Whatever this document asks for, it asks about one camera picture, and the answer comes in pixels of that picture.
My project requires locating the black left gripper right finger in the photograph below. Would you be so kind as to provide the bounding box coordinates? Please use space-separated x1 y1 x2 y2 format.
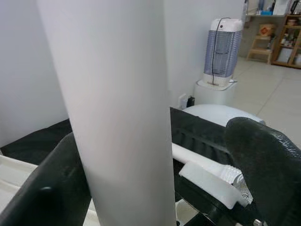
224 116 301 226

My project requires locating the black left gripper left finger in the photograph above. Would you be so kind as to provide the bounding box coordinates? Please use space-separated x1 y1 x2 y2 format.
0 131 92 226

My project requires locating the white plastic table top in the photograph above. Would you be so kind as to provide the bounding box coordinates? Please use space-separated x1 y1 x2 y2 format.
0 154 198 226

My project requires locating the white square cabinet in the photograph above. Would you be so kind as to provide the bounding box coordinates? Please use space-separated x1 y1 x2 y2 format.
193 79 237 106

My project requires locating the wooden step stool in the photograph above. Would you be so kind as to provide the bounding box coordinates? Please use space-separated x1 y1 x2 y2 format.
246 35 275 65

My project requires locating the white appliance with clear tank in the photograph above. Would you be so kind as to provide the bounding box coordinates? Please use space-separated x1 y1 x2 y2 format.
203 17 243 85

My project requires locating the wooden shelf unit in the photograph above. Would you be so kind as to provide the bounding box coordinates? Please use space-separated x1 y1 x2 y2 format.
271 14 301 69

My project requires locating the brown cardboard box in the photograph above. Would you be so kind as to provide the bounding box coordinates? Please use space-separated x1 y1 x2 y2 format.
258 22 276 38

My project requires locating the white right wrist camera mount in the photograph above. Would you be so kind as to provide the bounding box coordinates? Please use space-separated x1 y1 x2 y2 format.
178 161 241 209

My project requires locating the white wall socket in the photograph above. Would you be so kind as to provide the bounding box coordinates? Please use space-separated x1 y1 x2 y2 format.
178 93 188 108

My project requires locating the black appliance cable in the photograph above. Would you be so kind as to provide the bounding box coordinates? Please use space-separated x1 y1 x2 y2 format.
210 16 232 86

